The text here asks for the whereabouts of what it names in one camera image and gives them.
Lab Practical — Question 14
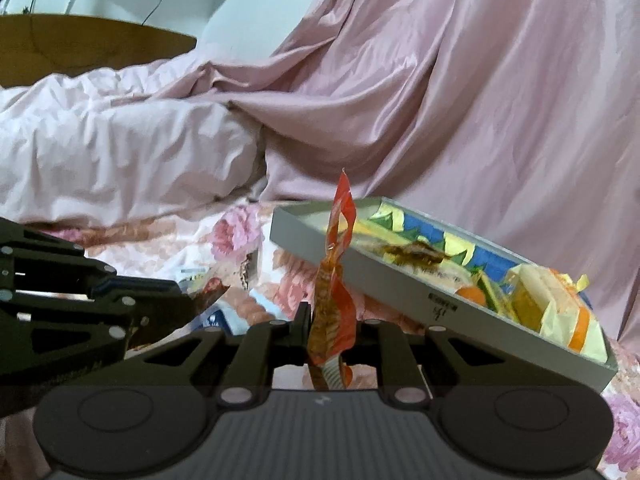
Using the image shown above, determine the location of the small orange snack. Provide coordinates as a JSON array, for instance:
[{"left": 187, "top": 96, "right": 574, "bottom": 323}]
[{"left": 457, "top": 285, "right": 488, "bottom": 308}]

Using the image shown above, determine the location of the blue white snack packet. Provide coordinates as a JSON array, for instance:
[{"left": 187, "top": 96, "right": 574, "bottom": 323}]
[{"left": 200, "top": 305, "right": 241, "bottom": 336}]

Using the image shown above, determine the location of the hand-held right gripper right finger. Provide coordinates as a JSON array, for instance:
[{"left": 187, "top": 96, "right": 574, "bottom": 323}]
[{"left": 345, "top": 317, "right": 506, "bottom": 406}]

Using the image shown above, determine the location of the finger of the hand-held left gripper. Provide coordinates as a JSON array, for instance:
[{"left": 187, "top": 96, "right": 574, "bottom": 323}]
[
  {"left": 0, "top": 290, "right": 201, "bottom": 376},
  {"left": 0, "top": 217, "right": 183, "bottom": 302}
]

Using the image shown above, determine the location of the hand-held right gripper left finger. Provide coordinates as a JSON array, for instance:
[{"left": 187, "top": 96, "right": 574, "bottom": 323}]
[{"left": 142, "top": 302, "right": 313, "bottom": 406}]

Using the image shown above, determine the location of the yellow blue snack packet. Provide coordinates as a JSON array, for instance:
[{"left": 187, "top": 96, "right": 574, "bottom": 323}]
[{"left": 350, "top": 200, "right": 531, "bottom": 281}]

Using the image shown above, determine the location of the yellow orange snack packet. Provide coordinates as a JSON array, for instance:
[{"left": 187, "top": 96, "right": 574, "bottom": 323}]
[{"left": 505, "top": 265, "right": 608, "bottom": 363}]

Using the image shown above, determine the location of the sausage packet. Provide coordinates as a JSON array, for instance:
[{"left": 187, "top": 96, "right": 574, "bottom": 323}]
[{"left": 220, "top": 290, "right": 281, "bottom": 333}]

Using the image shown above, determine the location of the red brown snack packet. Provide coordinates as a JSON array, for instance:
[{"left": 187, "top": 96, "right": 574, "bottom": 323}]
[{"left": 192, "top": 277, "right": 233, "bottom": 311}]

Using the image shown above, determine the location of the pink satin blanket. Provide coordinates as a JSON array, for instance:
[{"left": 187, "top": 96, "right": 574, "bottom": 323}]
[{"left": 150, "top": 0, "right": 640, "bottom": 351}]

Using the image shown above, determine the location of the red orange snack packet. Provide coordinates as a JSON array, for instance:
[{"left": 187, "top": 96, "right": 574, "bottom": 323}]
[{"left": 306, "top": 169, "right": 358, "bottom": 391}]

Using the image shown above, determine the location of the grey cardboard box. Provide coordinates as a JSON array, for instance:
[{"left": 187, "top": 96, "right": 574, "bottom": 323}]
[{"left": 270, "top": 196, "right": 618, "bottom": 393}]

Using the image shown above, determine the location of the wooden headboard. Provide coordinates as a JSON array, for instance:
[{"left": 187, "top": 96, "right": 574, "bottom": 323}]
[{"left": 0, "top": 14, "right": 198, "bottom": 91}]

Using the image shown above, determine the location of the floral bed sheet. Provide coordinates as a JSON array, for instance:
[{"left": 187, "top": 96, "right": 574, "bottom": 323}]
[{"left": 0, "top": 200, "right": 640, "bottom": 480}]

